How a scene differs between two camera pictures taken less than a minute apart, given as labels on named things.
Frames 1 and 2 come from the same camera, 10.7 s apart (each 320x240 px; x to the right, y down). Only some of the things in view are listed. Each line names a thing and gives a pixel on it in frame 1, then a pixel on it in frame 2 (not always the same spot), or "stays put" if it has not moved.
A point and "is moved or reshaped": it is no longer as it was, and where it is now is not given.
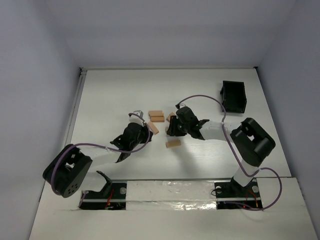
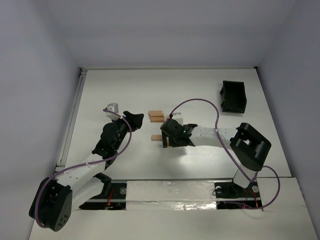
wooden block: [152, 113] stays put
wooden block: [157, 119] stays put
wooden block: [172, 143] is moved or reshaped
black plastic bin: [233, 96] stays put
